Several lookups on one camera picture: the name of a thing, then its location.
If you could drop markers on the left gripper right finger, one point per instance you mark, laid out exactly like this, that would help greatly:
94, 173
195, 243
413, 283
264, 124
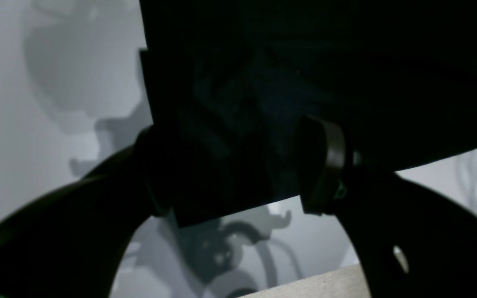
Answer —
411, 242

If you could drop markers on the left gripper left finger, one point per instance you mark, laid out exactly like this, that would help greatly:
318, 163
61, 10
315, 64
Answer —
69, 243

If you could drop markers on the black t-shirt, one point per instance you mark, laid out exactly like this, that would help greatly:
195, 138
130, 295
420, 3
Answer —
228, 80

